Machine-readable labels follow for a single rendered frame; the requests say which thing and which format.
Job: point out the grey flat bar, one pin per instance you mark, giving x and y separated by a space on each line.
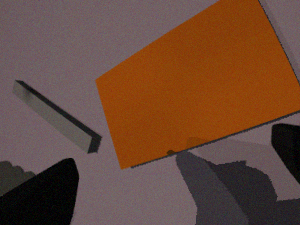
66 124

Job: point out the orange flat rectangular block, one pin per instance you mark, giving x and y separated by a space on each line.
221 72

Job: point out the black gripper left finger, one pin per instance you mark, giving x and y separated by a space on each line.
45 199

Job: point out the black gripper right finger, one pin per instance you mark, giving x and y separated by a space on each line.
285 139

